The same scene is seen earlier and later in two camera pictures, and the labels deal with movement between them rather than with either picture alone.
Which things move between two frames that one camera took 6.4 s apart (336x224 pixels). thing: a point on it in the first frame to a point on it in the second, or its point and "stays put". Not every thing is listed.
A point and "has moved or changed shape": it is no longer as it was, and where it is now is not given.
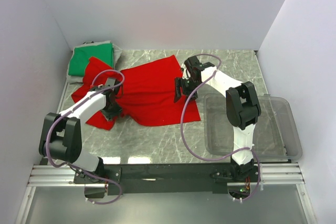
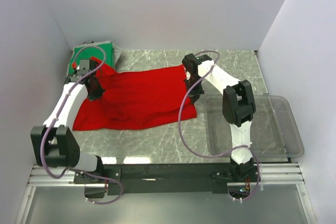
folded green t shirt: x=82 y=55 stays put
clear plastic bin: x=275 y=137 stays put
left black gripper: x=117 y=110 to x=98 y=93
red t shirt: x=148 y=96 has moved or changed shape
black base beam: x=202 y=177 stays put
